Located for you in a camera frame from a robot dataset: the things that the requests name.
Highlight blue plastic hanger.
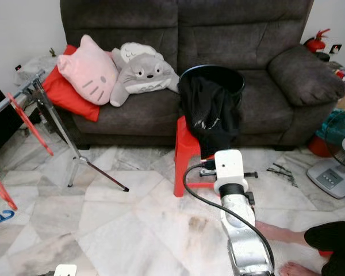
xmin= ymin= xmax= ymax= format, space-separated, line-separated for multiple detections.
xmin=0 ymin=210 xmax=15 ymax=228

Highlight black garment red trim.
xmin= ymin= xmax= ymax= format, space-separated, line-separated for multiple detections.
xmin=179 ymin=75 xmax=242 ymax=160

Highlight red plastic hanger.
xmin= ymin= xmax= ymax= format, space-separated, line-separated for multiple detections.
xmin=0 ymin=166 xmax=18 ymax=210
xmin=7 ymin=92 xmax=53 ymax=157

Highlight black low TV cabinet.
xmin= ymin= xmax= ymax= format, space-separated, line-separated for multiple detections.
xmin=0 ymin=85 xmax=26 ymax=159

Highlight lace covered side table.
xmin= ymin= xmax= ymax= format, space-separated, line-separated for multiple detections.
xmin=14 ymin=55 xmax=58 ymax=87

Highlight silver metal clothes rack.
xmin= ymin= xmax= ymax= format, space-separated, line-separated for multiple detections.
xmin=0 ymin=69 xmax=130 ymax=192

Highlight red square cushion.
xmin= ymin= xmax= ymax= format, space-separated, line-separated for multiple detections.
xmin=42 ymin=45 xmax=101 ymax=122

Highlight pink cat face pillow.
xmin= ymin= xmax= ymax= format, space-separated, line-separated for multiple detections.
xmin=57 ymin=34 xmax=120 ymax=106

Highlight grey Totoro plush pillow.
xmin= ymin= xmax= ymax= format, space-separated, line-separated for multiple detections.
xmin=109 ymin=42 xmax=180 ymax=108

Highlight red plastic stool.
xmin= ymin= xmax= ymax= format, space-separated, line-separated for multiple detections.
xmin=174 ymin=115 xmax=219 ymax=198

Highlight round black laundry basket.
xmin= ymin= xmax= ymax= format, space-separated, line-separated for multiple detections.
xmin=179 ymin=64 xmax=246 ymax=113

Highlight dark grey fabric sofa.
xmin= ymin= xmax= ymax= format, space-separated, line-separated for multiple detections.
xmin=60 ymin=0 xmax=345 ymax=151

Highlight red plastic basin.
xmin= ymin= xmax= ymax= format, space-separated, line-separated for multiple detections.
xmin=308 ymin=135 xmax=334 ymax=158

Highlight red fire extinguisher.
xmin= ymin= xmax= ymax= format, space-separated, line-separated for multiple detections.
xmin=303 ymin=28 xmax=331 ymax=53

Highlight white teal floor fan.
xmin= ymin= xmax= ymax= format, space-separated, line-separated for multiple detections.
xmin=306 ymin=109 xmax=345 ymax=200

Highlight person bare legs black shorts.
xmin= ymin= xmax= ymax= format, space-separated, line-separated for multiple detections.
xmin=253 ymin=217 xmax=345 ymax=276

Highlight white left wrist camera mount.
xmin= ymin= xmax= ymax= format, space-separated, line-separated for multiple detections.
xmin=53 ymin=263 xmax=78 ymax=276

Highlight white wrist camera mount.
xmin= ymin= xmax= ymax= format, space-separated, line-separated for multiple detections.
xmin=53 ymin=263 xmax=78 ymax=276
xmin=213 ymin=149 xmax=245 ymax=190

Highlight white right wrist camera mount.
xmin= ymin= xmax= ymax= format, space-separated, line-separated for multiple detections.
xmin=213 ymin=149 xmax=245 ymax=190

